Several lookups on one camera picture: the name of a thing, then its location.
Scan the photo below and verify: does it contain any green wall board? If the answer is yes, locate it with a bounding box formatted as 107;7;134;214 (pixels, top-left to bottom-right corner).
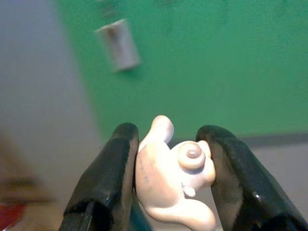
54;0;308;145

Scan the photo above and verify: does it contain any white figurine keychain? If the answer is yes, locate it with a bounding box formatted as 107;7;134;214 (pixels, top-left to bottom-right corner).
134;115;223;231

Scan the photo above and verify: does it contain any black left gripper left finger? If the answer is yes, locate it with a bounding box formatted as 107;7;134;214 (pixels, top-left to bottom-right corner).
59;122;151;231

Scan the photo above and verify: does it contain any white key tag card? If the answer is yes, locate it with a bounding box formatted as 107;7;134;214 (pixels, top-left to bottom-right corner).
93;19;142;73

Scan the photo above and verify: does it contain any red cloth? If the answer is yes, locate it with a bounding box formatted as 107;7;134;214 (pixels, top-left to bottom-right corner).
0;203;26;228

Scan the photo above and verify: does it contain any wooden door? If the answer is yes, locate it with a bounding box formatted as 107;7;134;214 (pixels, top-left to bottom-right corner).
0;134;56;205

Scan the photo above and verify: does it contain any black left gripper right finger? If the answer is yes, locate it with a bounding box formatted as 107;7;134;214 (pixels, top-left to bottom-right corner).
196;125;308;231

